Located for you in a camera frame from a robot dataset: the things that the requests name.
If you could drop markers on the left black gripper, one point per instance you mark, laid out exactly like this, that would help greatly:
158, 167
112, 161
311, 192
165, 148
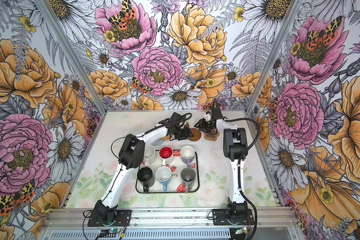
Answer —
186, 134

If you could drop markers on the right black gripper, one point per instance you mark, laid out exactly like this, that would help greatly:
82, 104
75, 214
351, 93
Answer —
201, 123

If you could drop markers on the paw shaped wooden coaster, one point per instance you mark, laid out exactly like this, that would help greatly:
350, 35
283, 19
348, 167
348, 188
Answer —
213, 136

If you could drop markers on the plain wooden round coaster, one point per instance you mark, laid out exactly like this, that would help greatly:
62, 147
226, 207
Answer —
196, 135

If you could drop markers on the grey woven round coaster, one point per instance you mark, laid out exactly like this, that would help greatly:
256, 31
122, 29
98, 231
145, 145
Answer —
157, 142

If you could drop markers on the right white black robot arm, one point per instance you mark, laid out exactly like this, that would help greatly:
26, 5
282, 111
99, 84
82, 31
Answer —
240, 210

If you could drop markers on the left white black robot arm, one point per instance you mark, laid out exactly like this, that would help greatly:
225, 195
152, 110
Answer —
131, 156

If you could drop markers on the red inside white mug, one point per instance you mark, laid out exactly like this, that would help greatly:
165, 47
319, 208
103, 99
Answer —
167, 155

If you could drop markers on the lavender mug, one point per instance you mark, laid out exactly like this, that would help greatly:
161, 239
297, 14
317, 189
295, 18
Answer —
187, 155

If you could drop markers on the grey mug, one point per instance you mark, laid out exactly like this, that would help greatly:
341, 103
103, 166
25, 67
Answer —
188, 176

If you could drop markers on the strawberry print serving tray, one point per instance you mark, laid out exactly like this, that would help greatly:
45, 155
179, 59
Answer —
175, 185

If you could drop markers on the black mug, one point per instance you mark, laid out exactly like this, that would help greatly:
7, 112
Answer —
146, 178

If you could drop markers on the blue handled white mug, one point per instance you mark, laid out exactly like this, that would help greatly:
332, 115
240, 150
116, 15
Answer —
163, 175

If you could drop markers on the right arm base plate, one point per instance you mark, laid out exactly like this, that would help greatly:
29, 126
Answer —
222, 217

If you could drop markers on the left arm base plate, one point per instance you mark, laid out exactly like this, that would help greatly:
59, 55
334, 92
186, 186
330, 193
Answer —
120, 217

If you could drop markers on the aluminium front rail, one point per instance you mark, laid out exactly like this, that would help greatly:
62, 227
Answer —
171, 218

